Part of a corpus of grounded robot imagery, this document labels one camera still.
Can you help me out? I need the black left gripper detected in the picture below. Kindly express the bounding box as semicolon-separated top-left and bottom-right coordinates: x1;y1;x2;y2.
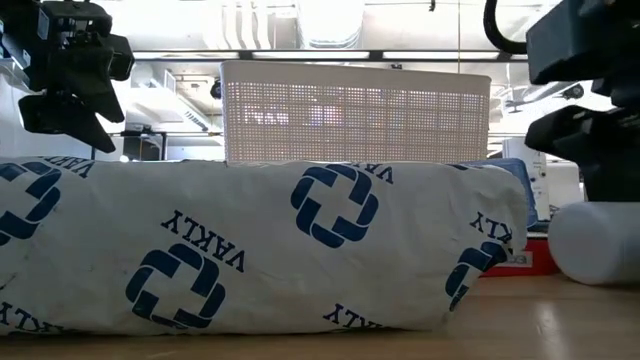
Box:
0;0;136;154

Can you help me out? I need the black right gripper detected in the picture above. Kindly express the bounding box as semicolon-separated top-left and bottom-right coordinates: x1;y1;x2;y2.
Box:
524;0;640;203

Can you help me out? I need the white perforated plastic basket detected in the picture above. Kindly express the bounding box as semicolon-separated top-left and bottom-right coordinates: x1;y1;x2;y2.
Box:
219;59;494;167

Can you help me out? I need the white labelled background container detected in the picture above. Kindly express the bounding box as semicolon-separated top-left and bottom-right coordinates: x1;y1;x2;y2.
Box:
502;137;551;221

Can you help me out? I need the white red small tube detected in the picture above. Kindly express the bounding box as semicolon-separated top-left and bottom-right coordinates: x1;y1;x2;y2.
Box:
547;201;640;287

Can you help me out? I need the red and white packet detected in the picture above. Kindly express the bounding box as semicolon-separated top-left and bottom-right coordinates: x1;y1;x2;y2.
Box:
479;237;560;279

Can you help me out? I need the white Vakly gauze package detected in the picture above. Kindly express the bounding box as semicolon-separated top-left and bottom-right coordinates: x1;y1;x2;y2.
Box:
0;156;530;337

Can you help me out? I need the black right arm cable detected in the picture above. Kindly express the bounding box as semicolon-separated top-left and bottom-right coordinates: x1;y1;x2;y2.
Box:
482;0;529;56

